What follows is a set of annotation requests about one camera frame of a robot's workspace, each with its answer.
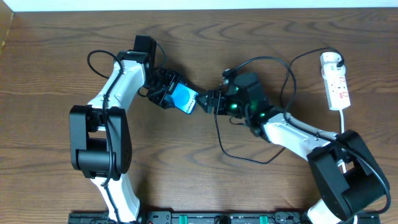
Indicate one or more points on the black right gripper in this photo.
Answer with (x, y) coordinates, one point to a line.
(219, 102)

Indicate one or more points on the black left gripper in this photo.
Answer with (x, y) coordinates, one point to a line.
(166, 90)

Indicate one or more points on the blue screen Galaxy smartphone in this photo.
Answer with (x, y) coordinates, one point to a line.
(184, 98)

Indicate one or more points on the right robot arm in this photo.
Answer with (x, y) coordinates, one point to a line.
(346, 174)

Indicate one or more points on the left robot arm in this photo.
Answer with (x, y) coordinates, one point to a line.
(100, 140)

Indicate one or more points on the white USB charger plug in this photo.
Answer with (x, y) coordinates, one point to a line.
(332, 62)

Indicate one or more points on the white power strip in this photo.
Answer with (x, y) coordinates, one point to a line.
(336, 90)

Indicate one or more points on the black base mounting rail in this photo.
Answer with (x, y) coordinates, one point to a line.
(165, 217)

